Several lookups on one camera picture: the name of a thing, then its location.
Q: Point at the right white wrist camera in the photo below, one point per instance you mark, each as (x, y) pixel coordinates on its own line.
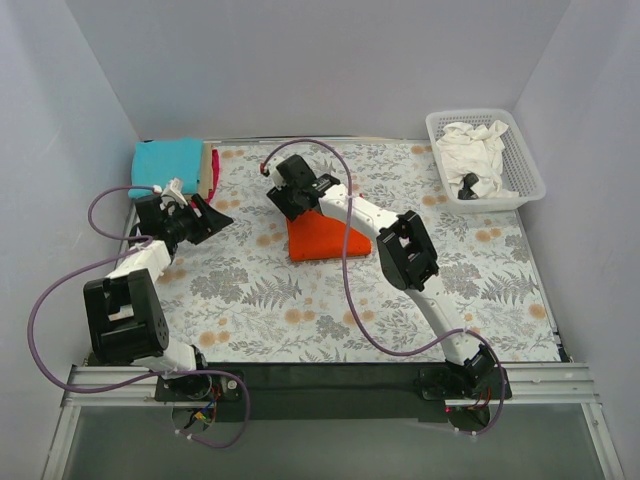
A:
(271, 171)

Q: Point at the orange t shirt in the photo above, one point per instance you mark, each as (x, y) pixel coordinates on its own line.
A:
(312, 236)

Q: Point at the folded cyan t shirt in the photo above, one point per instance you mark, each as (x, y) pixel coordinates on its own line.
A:
(157, 162)

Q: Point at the folded magenta t shirt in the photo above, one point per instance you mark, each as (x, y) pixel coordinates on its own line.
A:
(215, 170)

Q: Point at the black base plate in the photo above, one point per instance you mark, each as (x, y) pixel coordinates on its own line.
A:
(428, 392)

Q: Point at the white plastic basket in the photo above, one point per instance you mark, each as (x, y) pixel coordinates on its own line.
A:
(519, 173)

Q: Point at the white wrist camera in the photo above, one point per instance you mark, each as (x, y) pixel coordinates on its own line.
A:
(271, 171)
(172, 195)

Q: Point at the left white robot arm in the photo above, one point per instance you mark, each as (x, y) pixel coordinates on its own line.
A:
(126, 321)

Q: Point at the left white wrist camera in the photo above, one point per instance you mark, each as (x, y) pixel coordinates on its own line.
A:
(172, 195)

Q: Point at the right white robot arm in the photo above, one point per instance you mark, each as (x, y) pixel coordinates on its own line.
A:
(408, 261)

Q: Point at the aluminium frame rail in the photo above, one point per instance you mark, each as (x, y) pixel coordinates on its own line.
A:
(531, 383)

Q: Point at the floral table mat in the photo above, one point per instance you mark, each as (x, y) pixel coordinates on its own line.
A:
(239, 297)

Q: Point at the white t shirt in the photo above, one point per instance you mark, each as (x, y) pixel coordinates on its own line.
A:
(472, 158)

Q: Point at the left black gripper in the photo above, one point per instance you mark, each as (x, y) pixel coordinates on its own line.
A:
(201, 226)

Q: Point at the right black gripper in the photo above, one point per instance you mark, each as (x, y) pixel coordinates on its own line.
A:
(288, 198)

